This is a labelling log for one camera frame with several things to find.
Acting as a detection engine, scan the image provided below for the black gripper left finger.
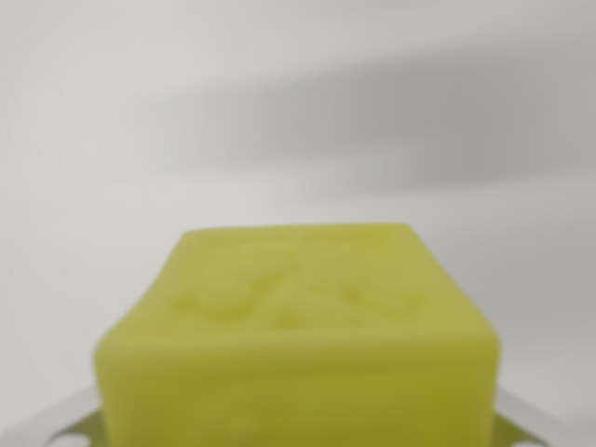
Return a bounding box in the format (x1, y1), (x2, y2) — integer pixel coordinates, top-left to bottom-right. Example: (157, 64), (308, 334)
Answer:
(0, 386), (109, 447)

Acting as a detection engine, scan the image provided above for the yellow cube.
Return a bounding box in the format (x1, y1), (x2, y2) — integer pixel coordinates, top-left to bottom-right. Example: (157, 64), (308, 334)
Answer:
(92, 222), (503, 447)

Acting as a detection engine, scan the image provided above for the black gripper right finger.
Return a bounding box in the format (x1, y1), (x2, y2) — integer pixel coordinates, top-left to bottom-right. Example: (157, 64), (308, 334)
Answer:
(491, 388), (596, 447)

